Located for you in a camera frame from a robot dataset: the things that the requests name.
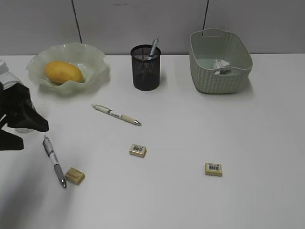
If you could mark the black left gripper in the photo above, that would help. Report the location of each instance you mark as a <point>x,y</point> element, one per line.
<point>17,111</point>

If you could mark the clear plastic water bottle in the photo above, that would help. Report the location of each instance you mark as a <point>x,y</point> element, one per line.
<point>8,79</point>

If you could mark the yellow mango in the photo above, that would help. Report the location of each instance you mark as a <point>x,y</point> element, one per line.
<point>61,72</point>

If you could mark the blue white retractable pen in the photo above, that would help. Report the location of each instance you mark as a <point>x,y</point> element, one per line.
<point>154,46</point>

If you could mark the white waste paper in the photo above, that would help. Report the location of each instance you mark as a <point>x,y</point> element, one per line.
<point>221,64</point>

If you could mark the white grey retractable pen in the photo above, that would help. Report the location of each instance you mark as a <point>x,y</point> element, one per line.
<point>56,165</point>

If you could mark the yellow eraser with black logo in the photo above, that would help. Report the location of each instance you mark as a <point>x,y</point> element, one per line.
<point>75,176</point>

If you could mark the beige retractable pen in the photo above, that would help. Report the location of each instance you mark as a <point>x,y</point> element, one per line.
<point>119,116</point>

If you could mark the pale green wavy glass plate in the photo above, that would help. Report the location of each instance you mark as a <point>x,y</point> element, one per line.
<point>88,59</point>

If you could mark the yellow eraser barcode centre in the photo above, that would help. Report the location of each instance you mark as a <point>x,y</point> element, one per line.
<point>137,150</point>

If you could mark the yellow eraser barcode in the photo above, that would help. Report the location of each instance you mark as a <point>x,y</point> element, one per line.
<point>137,150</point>
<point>213,169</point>

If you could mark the black mesh pen holder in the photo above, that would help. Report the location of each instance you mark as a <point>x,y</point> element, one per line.
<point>145,72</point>

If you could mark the yellow eraser barcode right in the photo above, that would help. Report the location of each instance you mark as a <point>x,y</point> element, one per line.
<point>213,169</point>

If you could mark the pale green woven plastic basket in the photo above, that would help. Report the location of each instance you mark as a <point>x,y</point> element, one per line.
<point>210,44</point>

